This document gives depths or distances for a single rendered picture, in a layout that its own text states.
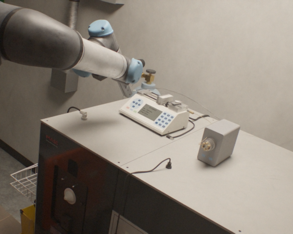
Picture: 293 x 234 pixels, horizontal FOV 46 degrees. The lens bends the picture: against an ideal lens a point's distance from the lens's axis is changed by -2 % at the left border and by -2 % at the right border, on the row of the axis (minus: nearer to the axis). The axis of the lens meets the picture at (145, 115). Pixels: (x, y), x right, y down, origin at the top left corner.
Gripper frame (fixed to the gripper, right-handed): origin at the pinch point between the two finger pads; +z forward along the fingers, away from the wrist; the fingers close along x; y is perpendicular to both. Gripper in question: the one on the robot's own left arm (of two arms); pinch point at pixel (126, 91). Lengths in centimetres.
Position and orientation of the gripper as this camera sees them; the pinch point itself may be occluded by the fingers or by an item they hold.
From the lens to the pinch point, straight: 135.5
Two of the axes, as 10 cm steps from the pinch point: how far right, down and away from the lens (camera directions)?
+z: 2.6, 6.4, 7.3
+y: 6.4, -6.8, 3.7
